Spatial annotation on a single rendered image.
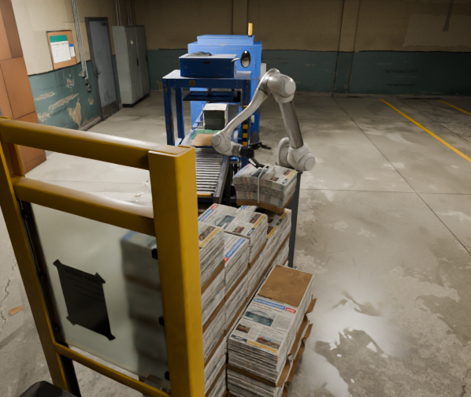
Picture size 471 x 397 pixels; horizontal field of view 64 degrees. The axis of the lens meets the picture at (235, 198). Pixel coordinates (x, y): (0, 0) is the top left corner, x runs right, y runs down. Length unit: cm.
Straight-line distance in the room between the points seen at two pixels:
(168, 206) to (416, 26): 1166
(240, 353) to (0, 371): 171
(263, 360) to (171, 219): 131
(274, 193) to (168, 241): 165
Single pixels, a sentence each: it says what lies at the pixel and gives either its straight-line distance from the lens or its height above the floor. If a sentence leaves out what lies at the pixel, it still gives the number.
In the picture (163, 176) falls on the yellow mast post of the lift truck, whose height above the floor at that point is 179.
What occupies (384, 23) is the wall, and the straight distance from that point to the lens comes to 1209.
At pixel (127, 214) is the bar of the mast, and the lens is 110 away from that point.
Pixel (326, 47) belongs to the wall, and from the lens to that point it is 1178.
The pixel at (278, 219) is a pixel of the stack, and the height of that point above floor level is 83.
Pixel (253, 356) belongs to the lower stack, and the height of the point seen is 53.
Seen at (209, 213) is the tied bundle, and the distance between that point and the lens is 232.
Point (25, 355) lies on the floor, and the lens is 321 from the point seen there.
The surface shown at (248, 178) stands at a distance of 264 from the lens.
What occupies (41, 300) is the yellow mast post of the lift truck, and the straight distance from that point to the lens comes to 166.
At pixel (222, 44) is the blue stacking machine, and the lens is 655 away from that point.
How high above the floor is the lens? 215
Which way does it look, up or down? 26 degrees down
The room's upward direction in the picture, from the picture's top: 1 degrees clockwise
